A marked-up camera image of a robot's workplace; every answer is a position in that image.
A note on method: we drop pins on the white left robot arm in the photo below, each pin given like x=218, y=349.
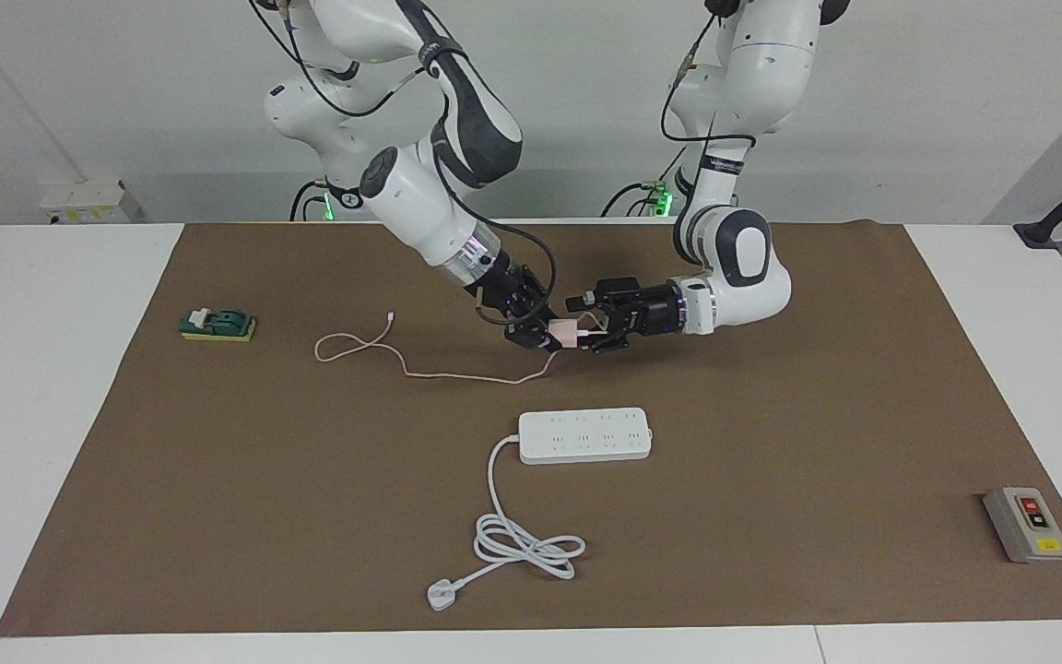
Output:
x=743, y=267

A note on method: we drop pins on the white three-pin plug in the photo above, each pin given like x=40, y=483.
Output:
x=443, y=595

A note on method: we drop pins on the brown table mat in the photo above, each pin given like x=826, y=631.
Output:
x=678, y=553

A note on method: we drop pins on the white wall socket box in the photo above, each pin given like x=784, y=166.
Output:
x=88, y=205

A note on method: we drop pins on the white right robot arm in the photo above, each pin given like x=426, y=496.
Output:
x=420, y=203

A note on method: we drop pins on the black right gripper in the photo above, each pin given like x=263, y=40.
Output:
x=513, y=295

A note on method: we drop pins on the green knife switch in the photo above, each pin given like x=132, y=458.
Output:
x=227, y=323

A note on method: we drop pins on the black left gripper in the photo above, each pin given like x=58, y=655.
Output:
x=655, y=309

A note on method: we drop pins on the white power strip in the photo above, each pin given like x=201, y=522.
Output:
x=586, y=438

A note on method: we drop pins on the grey on-off switch box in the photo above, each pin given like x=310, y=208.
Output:
x=1024, y=526

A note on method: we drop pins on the pink charger adapter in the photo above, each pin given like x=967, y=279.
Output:
x=568, y=334

